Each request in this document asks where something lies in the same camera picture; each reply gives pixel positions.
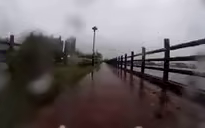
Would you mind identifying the wet red path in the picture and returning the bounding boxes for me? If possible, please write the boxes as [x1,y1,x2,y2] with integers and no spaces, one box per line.
[33,62,205,128]

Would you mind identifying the grey water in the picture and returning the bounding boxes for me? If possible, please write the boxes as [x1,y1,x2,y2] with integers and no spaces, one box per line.
[123,59,205,93]

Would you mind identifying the grass verge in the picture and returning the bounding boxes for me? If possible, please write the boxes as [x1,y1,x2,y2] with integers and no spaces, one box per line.
[0,61,101,128]

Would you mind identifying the tall lamp pole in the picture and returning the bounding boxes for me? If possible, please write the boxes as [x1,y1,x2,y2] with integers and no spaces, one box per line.
[91,25,99,67]

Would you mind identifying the dark bushes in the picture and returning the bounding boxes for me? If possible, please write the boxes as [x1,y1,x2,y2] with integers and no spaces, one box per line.
[5,31,66,84]

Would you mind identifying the dark wooden rail fence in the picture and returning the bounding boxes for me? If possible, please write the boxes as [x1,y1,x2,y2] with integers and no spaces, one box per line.
[103,36,205,88]

